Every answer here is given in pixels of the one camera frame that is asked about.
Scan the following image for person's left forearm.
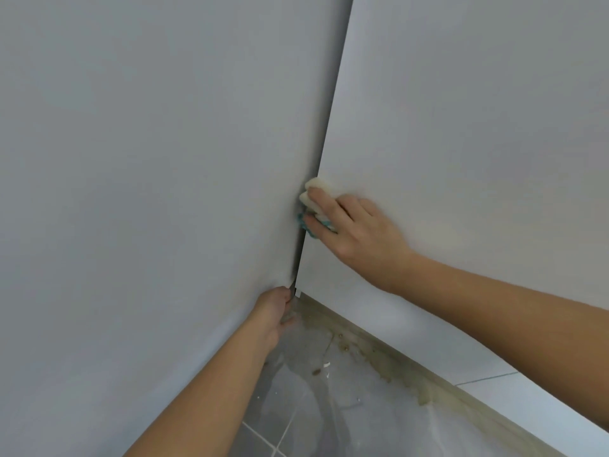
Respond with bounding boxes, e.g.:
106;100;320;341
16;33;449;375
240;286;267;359
122;323;278;457

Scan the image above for person's right forearm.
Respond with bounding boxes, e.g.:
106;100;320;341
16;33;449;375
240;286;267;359
380;254;609;416

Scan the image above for beige cloth with teal edge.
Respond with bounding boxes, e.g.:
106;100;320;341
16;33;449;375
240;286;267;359
298;177;341;235

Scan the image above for stained beige skirting strip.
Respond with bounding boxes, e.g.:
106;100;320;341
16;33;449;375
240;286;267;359
296;295;567;457

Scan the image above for person's left hand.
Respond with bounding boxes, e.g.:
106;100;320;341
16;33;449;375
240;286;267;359
249;286;299;352

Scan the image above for person's right hand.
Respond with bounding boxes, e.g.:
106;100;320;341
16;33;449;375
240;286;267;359
303;187;421;295

